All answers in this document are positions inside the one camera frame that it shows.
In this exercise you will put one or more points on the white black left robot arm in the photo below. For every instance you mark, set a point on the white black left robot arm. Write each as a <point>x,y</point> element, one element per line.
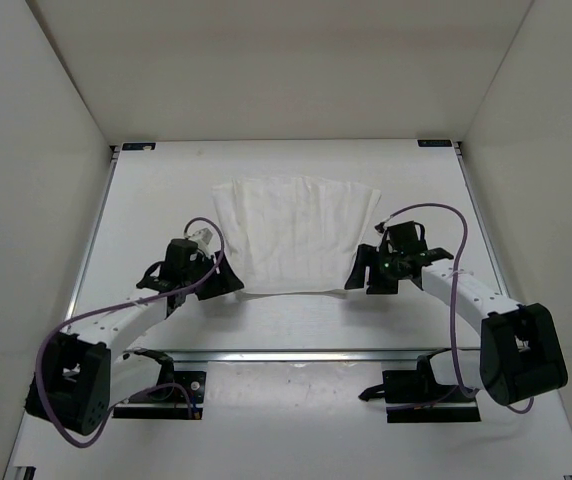
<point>92,364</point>

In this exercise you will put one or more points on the blue label sticker left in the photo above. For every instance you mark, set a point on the blue label sticker left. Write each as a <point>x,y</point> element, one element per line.
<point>138,146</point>

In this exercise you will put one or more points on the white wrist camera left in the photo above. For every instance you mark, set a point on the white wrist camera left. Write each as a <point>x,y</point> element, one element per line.
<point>202,239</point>

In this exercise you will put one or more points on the blue label sticker right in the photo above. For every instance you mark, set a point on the blue label sticker right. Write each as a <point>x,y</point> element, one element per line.
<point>434,143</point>

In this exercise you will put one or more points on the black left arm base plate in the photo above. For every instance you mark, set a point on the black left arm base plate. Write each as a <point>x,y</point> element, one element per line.
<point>148,385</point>

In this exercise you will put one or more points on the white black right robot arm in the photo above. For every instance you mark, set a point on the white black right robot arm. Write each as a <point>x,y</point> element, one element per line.
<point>519,356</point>

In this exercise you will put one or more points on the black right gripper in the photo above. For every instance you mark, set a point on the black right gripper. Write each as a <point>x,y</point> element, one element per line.
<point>366,257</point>

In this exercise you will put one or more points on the white pleated skirt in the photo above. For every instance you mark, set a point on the white pleated skirt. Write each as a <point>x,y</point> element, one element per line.
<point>293,234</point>

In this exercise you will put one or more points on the blue label sticker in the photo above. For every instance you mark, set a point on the blue label sticker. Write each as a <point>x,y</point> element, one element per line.
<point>138,146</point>
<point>434,143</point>

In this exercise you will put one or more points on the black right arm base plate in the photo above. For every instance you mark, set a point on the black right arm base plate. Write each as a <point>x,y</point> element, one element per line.
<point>412,396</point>

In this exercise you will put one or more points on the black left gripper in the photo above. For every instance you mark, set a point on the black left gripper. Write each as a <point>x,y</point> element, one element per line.
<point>225,281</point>

